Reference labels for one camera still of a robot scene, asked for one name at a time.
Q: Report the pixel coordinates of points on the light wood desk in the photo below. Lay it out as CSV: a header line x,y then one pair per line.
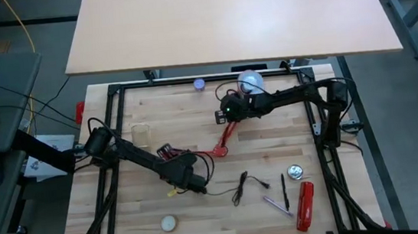
x,y
222,19

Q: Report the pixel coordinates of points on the silver pen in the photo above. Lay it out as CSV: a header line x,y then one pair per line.
x,y
277,205

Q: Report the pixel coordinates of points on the blue bottle cap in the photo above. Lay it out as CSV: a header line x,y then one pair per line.
x,y
199,84

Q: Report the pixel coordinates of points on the red clamp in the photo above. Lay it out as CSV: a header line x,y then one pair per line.
x,y
80,112

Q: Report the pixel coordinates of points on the silver round tin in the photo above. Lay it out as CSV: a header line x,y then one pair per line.
x,y
295,172

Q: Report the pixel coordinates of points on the red stapler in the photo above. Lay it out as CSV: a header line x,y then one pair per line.
x,y
305,207

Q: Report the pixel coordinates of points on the white paper sheet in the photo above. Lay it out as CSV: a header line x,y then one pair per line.
x,y
57,141

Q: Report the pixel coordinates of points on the black aluminium table frame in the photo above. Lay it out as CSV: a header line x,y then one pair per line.
x,y
209,79

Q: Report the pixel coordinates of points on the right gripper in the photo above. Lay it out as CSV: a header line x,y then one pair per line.
x,y
237,108

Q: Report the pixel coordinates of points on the white round disc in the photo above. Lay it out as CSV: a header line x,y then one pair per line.
x,y
168,223

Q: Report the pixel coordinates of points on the black pen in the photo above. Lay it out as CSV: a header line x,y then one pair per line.
x,y
284,192

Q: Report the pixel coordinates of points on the white lightbulb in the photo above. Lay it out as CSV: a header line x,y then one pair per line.
x,y
250,82

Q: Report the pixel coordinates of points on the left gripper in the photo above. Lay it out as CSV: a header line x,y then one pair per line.
x,y
190,178

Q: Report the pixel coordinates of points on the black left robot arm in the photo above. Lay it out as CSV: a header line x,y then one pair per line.
x,y
135,154

